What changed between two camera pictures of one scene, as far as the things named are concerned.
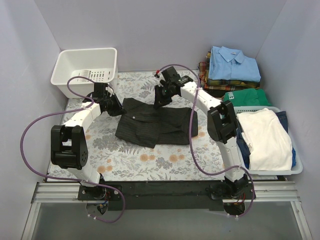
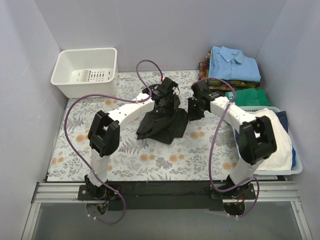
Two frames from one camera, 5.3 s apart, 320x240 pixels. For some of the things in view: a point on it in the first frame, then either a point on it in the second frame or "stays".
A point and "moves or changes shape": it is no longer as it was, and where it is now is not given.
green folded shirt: [250, 97] stays
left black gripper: [115, 106] → [167, 104]
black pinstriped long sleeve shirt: [143, 124] moves or changes shape
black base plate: [162, 195] stays
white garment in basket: [270, 144] stays
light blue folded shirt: [228, 64] stays
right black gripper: [161, 94] → [193, 110]
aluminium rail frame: [45, 193] stays
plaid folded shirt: [213, 84] stays
